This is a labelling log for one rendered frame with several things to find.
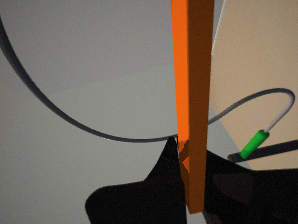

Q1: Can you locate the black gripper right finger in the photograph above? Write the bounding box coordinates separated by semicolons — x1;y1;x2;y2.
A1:
202;150;298;224

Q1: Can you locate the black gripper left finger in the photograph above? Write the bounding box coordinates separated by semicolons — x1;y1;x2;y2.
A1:
85;137;187;224

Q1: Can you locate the orange handle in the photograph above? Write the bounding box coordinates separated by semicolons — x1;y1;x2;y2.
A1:
171;0;214;214

